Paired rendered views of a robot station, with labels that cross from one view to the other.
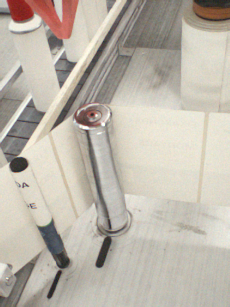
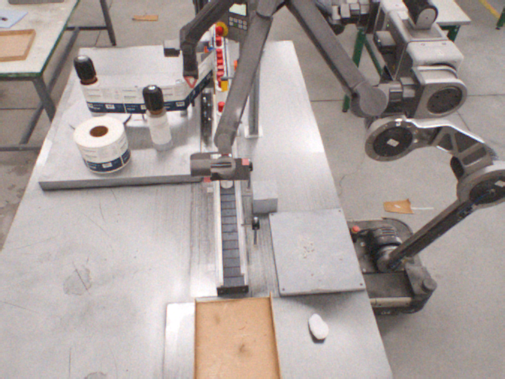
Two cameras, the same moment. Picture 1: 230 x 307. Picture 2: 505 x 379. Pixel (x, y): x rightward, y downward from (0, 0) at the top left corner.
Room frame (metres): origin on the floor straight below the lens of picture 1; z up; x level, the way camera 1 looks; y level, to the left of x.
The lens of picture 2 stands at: (1.86, -0.50, 2.11)
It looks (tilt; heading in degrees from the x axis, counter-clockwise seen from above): 48 degrees down; 151
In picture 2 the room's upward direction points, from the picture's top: straight up
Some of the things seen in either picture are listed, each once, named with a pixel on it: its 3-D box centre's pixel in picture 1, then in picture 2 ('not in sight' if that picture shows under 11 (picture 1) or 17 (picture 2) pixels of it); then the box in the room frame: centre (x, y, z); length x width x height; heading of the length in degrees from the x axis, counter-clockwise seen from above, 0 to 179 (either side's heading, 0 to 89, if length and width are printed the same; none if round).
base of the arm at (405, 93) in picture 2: not in sight; (400, 93); (1.20, 0.34, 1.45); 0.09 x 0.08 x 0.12; 154
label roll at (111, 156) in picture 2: not in sight; (103, 144); (0.39, -0.40, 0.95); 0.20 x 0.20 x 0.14
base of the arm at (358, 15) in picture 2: not in sight; (358, 13); (0.76, 0.56, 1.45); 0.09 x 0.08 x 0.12; 154
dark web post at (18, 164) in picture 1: (44, 221); not in sight; (0.22, 0.08, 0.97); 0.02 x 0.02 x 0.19
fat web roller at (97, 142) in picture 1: (105, 177); (181, 98); (0.27, 0.01, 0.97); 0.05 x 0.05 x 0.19
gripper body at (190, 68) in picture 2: not in sight; (189, 63); (0.38, 0.03, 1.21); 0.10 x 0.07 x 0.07; 156
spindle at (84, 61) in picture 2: not in sight; (90, 86); (0.07, -0.35, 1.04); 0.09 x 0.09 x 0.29
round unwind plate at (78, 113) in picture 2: not in sight; (99, 113); (0.07, -0.35, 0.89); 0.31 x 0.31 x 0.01
